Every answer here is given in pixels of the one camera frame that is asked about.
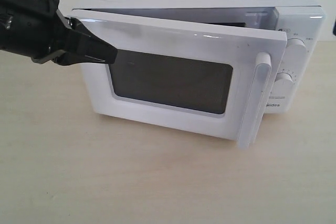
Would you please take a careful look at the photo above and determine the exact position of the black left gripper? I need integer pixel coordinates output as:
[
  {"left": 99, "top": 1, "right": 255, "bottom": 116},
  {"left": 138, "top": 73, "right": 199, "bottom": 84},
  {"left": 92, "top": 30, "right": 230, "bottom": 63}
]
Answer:
[{"left": 1, "top": 0, "right": 118, "bottom": 66}]

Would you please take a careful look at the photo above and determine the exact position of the white microwave door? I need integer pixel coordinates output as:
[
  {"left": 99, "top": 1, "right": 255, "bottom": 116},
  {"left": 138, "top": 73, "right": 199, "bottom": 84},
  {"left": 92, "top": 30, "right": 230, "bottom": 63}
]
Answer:
[{"left": 70, "top": 9, "right": 287, "bottom": 147}]

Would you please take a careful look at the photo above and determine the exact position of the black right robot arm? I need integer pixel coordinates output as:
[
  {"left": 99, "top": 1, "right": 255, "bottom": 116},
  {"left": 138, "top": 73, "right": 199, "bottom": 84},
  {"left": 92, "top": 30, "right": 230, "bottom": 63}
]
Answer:
[{"left": 333, "top": 20, "right": 336, "bottom": 36}]

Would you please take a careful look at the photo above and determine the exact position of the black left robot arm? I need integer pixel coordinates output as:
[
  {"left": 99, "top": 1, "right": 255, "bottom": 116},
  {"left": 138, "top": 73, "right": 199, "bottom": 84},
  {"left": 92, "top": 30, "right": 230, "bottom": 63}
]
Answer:
[{"left": 1, "top": 0, "right": 118, "bottom": 66}]

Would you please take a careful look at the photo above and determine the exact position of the white Midea microwave oven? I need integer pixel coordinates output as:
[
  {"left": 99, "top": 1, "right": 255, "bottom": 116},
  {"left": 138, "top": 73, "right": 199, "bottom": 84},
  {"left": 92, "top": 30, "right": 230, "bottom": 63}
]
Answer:
[{"left": 71, "top": 0, "right": 325, "bottom": 113}]

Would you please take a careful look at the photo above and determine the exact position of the white lower timer knob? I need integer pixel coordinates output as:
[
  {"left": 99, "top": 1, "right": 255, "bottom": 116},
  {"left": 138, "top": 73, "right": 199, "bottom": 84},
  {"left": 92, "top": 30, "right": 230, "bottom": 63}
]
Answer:
[{"left": 272, "top": 72, "right": 293, "bottom": 93}]

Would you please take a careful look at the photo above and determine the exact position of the white upper power knob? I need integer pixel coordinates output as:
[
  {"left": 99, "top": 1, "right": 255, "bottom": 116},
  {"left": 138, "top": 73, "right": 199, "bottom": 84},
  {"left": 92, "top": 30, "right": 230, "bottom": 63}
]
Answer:
[{"left": 283, "top": 38, "right": 307, "bottom": 65}]

